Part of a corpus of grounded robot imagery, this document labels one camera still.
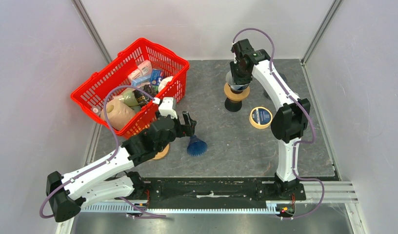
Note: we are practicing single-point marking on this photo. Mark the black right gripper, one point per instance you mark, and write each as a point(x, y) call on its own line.
point(236, 79)

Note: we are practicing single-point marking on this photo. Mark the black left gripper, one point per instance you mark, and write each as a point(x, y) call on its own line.
point(186, 129)

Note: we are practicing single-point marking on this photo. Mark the blue glass dripper cone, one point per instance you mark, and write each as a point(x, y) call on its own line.
point(235, 88)

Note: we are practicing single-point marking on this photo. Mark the wooden dripper ring holder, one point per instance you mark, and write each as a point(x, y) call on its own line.
point(236, 96)

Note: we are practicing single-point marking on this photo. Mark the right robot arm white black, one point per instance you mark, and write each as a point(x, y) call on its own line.
point(292, 113)

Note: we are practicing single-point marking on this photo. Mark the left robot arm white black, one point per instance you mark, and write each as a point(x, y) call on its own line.
point(67, 194)

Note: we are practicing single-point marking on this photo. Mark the grey glass carafe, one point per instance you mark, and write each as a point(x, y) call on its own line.
point(267, 95)

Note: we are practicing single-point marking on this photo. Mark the black carafe red band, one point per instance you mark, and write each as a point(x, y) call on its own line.
point(232, 106)

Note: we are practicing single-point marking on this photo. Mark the white round object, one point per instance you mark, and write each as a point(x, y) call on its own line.
point(164, 83)

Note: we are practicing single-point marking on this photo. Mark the dark snack bag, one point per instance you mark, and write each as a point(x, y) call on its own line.
point(143, 97)

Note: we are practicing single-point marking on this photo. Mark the masking tape roll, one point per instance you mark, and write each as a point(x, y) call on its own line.
point(260, 118)

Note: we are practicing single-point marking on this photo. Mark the blue white box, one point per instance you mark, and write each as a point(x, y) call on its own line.
point(154, 78)

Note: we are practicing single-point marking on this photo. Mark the green pear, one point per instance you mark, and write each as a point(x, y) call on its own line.
point(128, 97)

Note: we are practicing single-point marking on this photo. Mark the beige toilet paper roll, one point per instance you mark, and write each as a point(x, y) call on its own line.
point(119, 114)

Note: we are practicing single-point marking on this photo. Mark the pink white pack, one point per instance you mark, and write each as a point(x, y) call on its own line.
point(142, 70)

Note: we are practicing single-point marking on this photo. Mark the red plastic shopping basket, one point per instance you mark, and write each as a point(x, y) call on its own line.
point(102, 86)

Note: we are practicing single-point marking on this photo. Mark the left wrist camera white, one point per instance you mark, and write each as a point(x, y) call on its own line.
point(167, 108)

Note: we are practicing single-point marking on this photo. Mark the black mounting base rail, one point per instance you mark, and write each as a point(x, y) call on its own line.
point(196, 193)

